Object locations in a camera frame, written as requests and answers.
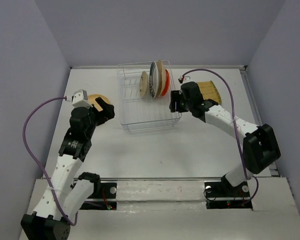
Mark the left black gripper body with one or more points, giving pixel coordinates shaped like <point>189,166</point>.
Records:
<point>98,118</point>

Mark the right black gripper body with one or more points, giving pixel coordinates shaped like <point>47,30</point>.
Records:
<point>187,102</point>

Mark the orange round plate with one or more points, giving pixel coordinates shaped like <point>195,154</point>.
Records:
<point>167,83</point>

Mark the white plate with green rim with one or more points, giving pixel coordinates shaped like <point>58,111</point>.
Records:
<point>154,80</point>

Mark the cream plate with leaf pattern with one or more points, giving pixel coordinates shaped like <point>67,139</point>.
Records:
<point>161,78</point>

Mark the white wire dish rack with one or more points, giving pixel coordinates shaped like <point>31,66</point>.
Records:
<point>140,114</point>

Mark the small cream plate with flowers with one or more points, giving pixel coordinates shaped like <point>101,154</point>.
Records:
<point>144,85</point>

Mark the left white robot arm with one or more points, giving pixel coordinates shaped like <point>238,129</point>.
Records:
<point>57,210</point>

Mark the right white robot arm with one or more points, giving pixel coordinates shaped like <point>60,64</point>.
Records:
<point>257,144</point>

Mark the yellow green bamboo-pattern plate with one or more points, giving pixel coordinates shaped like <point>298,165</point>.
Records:
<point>209,91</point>

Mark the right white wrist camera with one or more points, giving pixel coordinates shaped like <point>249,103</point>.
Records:
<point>184,79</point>

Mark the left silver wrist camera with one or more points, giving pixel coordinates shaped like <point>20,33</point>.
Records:
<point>80,99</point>

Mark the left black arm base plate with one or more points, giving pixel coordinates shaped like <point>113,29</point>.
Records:
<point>104,199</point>

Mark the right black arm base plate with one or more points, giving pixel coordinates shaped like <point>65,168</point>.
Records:
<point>217,197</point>

